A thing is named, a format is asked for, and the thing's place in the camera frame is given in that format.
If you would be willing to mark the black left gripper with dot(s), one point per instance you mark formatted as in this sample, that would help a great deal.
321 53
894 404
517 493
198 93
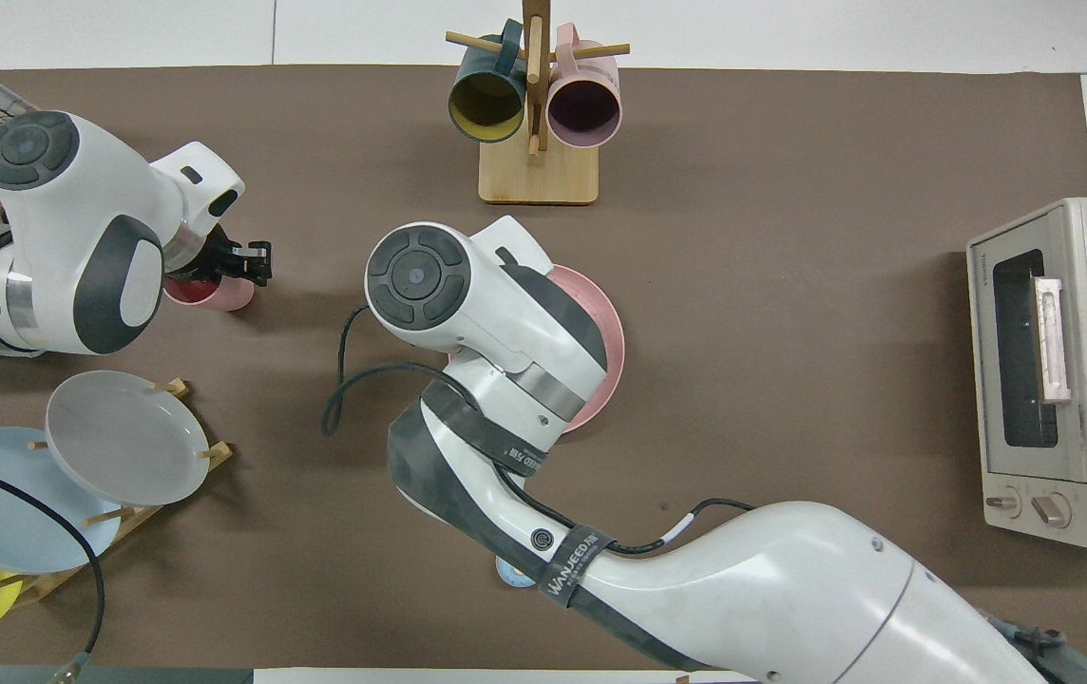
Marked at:
216 252

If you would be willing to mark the pink tumbler cup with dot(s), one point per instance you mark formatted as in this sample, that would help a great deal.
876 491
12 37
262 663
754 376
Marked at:
220 296

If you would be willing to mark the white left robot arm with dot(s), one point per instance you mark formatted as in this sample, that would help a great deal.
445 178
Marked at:
68 218

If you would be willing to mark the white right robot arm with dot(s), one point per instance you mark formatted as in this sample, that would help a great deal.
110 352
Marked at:
791 589

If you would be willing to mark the wooden plate rack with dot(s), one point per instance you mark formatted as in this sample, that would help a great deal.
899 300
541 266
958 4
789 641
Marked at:
216 454

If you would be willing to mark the grey plate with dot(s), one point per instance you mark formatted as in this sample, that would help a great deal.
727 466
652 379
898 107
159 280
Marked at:
125 437

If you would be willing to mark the dark teal mug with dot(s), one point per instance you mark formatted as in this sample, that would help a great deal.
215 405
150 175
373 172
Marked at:
486 104

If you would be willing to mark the wooden mug tree stand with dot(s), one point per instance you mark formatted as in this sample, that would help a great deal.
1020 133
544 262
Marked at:
538 176

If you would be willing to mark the light blue plate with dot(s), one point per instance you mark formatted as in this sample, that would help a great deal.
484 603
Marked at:
21 513

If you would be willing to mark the pink speckled plate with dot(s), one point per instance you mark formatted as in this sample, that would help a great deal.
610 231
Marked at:
605 332

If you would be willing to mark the pale pink mug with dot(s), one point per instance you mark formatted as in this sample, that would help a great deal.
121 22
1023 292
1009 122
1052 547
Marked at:
584 109

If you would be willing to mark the brown table mat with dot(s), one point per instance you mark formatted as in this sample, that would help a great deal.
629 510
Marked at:
791 332

